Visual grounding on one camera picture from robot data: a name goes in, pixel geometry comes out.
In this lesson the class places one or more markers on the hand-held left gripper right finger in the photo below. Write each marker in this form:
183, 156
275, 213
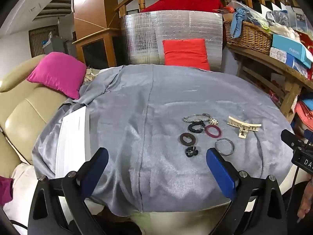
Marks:
220, 173

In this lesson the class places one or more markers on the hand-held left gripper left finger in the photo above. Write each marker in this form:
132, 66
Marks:
96, 171

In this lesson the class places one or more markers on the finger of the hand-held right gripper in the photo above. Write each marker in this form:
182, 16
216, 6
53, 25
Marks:
289, 137

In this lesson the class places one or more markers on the silver wristwatch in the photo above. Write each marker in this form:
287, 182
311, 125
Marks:
194, 120

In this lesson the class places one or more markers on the person's right hand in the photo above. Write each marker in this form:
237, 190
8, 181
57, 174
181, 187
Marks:
307, 198

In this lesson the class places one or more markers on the silver bangle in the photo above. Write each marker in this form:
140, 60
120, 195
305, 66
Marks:
231, 149

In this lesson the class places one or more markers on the coral cloth pile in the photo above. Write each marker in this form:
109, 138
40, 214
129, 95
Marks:
304, 112

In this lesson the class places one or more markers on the small black hair clip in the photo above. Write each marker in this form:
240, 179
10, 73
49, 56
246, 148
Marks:
189, 153

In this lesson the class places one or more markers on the white flat box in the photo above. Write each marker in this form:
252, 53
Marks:
71, 139

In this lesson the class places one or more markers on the cream hair claw clip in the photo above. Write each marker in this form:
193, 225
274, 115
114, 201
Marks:
242, 129

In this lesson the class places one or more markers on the sparkly brooch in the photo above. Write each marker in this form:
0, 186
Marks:
213, 121

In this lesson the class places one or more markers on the wooden shelf table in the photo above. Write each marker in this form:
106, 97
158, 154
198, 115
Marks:
293, 83

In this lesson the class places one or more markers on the black scrunchie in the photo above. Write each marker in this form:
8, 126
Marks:
192, 127

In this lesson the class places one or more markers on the grey cloth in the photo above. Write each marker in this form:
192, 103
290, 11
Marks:
146, 127

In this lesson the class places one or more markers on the white cushion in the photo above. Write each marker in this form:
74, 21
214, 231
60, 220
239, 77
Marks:
22, 193

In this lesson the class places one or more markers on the white patterned box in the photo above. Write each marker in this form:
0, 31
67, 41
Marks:
277, 55

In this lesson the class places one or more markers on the light blue box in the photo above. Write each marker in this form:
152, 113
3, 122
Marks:
291, 47

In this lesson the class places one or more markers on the magenta cloth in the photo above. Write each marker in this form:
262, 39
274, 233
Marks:
5, 191

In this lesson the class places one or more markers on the beige leather sofa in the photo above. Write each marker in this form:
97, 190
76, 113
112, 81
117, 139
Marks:
24, 107

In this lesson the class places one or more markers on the pink cushion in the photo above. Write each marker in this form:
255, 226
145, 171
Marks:
57, 74

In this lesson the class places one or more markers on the wicker basket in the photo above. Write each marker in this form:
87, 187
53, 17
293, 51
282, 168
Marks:
249, 38

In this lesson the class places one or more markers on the blue cloth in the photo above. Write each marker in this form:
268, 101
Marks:
237, 24

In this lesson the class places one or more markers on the red cushion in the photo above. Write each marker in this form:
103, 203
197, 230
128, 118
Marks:
185, 53

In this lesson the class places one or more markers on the grey appliance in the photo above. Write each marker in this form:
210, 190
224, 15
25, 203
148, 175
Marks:
57, 46

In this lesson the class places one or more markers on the wooden cabinet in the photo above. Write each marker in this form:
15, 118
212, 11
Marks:
97, 35
90, 5

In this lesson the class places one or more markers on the wooden lattice window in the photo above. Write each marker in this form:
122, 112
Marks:
39, 41

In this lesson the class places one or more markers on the silver insulation mat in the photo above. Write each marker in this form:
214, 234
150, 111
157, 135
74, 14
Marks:
141, 36

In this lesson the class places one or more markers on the red blanket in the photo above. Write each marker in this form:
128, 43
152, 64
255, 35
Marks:
185, 1

